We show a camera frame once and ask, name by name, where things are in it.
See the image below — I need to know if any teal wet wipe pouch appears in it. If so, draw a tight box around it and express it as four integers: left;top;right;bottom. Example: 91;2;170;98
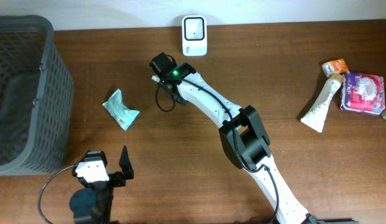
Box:
102;89;139;131

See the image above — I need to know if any white green tube brown cap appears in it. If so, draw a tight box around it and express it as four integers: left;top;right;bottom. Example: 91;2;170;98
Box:
300;73;344;133

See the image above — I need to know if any small orange tissue pack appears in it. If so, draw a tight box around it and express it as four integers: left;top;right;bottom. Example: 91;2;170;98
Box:
322;58;349;77

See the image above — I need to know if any purple white tissue pack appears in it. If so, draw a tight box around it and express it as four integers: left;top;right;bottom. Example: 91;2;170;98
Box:
340;72;385;116

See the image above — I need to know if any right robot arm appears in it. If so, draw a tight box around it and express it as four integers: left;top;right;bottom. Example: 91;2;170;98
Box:
149;52;316;224

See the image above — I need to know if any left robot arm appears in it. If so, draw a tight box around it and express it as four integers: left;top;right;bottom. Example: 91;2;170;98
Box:
69;146;134;224

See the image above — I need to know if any grey plastic mesh basket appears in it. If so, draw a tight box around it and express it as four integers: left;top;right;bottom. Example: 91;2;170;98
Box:
0;16;75;176

